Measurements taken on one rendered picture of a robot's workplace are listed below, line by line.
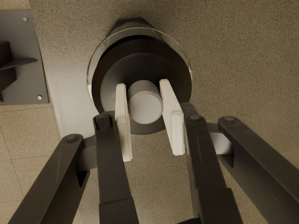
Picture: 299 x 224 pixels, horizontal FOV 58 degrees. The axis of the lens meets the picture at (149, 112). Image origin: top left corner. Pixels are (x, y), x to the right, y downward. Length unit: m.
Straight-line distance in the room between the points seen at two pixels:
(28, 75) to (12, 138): 0.41
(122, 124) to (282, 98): 0.48
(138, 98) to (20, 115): 1.48
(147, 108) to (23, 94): 1.41
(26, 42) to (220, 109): 1.15
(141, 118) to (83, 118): 0.34
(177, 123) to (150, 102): 0.05
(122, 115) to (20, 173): 1.72
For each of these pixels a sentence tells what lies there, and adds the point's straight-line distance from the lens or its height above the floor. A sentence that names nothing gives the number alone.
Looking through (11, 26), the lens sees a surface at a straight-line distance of 1.52.
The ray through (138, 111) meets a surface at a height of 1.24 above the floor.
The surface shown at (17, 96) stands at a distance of 1.61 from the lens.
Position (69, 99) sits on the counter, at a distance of 0.53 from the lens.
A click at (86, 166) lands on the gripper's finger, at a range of 0.16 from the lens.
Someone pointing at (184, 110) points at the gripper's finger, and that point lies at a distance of 0.18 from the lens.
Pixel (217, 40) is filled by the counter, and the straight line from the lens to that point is 0.52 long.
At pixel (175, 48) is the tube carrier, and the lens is 0.27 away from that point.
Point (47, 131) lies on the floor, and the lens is 1.66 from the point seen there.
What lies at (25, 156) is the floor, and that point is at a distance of 1.79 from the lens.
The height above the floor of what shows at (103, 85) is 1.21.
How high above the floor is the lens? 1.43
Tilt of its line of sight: 66 degrees down
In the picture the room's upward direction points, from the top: 168 degrees clockwise
